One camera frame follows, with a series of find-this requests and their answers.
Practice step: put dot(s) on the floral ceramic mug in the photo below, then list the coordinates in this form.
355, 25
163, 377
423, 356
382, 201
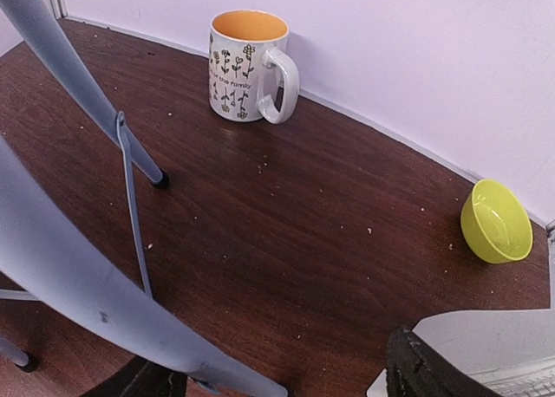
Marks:
250, 75

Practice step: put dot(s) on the small yellow-green bowl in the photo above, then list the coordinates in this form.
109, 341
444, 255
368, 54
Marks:
495, 225

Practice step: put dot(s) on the white perforated music stand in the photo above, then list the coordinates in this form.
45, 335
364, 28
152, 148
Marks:
43, 252

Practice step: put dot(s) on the white metronome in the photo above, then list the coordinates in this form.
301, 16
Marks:
509, 351

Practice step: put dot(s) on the black right gripper triangular left finger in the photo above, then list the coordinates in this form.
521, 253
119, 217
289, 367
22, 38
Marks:
140, 377

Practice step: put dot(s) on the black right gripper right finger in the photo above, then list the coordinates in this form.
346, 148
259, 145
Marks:
415, 369

